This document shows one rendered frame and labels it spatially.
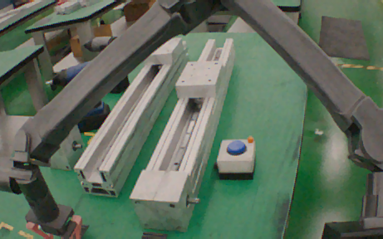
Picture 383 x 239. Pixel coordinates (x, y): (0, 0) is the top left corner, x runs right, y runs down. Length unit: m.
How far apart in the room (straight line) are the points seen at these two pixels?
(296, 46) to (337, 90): 0.09
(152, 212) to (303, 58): 0.42
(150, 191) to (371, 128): 0.45
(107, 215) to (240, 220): 0.30
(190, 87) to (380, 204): 0.69
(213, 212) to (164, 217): 0.11
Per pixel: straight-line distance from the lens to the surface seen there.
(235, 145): 0.83
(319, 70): 0.52
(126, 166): 0.91
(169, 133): 0.89
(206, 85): 0.99
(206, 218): 0.77
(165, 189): 0.71
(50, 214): 0.67
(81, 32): 3.24
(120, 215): 0.82
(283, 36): 0.54
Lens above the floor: 1.34
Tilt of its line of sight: 31 degrees down
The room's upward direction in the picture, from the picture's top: 10 degrees counter-clockwise
